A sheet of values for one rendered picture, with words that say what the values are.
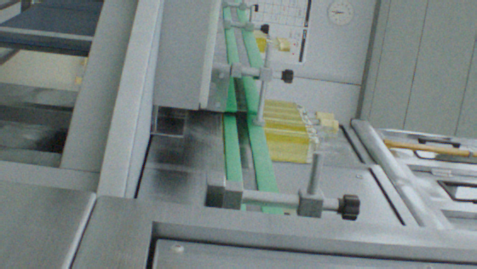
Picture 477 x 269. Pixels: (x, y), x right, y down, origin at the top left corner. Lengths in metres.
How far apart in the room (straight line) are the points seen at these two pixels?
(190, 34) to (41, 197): 0.67
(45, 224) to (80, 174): 0.41
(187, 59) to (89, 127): 0.28
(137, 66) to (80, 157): 0.15
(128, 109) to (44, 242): 0.47
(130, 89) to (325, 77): 6.73
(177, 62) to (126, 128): 0.30
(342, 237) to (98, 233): 0.18
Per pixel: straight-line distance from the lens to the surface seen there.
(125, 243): 0.46
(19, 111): 1.56
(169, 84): 1.16
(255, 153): 1.21
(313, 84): 7.60
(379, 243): 0.51
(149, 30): 1.00
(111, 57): 1.02
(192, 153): 1.12
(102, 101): 0.96
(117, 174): 0.83
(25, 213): 0.49
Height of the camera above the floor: 0.81
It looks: 7 degrees up
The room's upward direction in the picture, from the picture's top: 97 degrees clockwise
